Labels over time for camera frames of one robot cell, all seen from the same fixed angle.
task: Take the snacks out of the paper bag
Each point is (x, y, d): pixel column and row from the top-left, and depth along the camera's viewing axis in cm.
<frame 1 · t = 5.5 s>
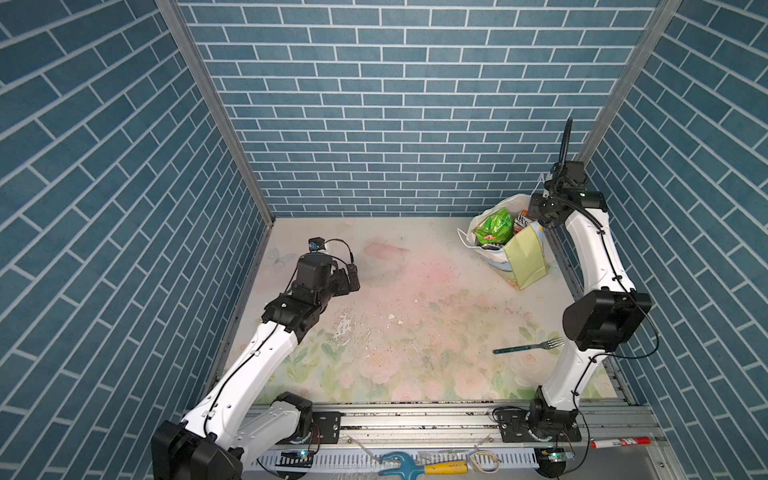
left hand: (344, 269, 78), fingers open
right hand: (536, 202, 86), fingers closed
floral paper gift bag: (523, 260, 88), point 18 cm above the table
green chips bag: (496, 227, 94), point 21 cm above the table
teal handled fork: (544, 345, 88), point 2 cm above the table

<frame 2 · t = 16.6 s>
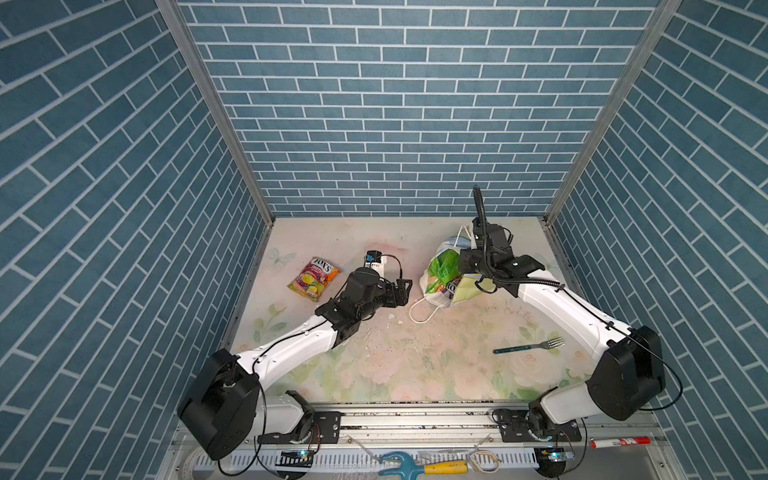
left hand: (402, 283, 82), fingers open
right hand: (461, 251, 85), fingers closed
green chips bag: (443, 268, 93), point 13 cm above the table
orange Fox's fruits candy bag: (312, 277, 100), point 4 cm above the table
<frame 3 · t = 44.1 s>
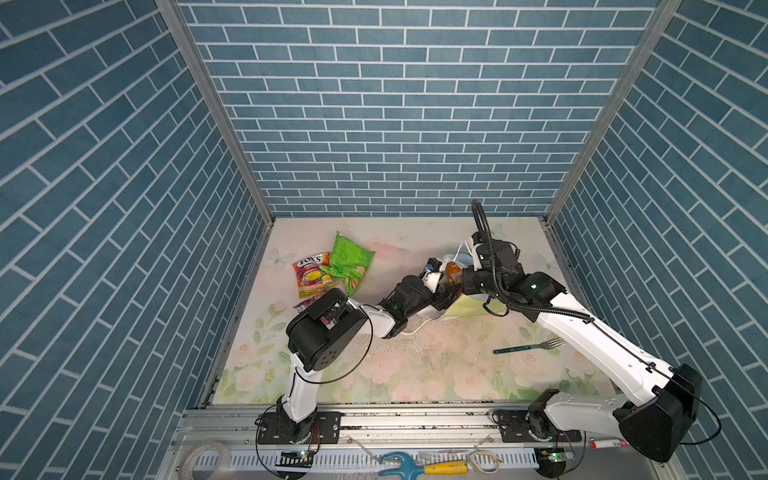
left hand: (452, 281, 88), fingers open
right hand: (460, 268, 78), fingers closed
green chips bag: (348, 263, 100), point 8 cm above the table
orange Fox's fruits candy bag: (310, 275, 101), point 4 cm above the table
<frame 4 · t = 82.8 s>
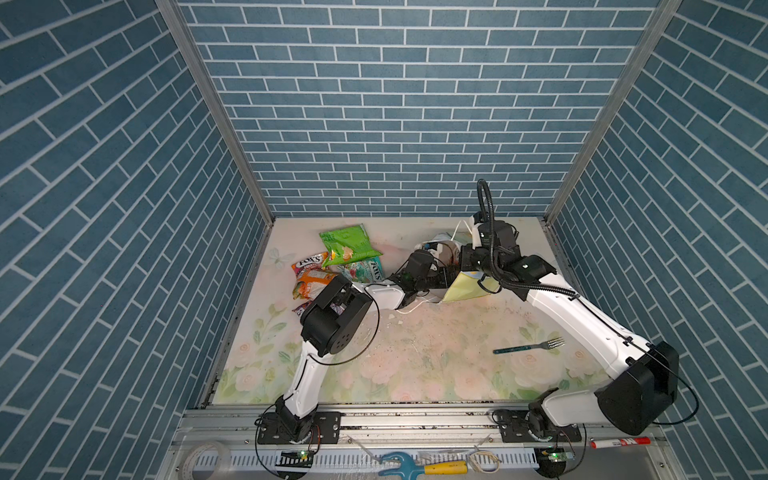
left hand: (457, 273, 93), fingers open
right hand: (458, 245, 81), fingers closed
floral paper gift bag: (465, 284, 80), point 20 cm above the table
green chips bag: (345, 245, 104), point 9 cm above the table
orange clear snack bag: (306, 278, 98), point 6 cm above the table
the other named things where they were.

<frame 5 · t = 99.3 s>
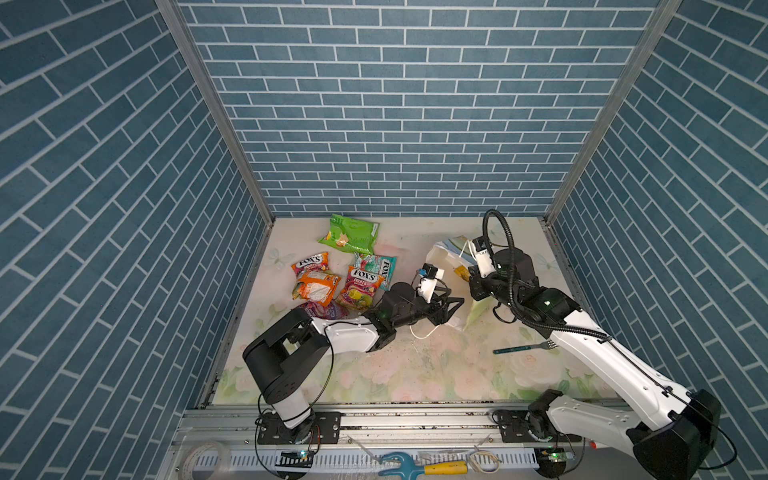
left hand: (457, 299, 78), fingers open
right hand: (468, 264, 77), fingers closed
green chips bag: (353, 234, 109), point 7 cm above the table
orange Fox's fruits bag: (360, 287, 96), point 6 cm above the table
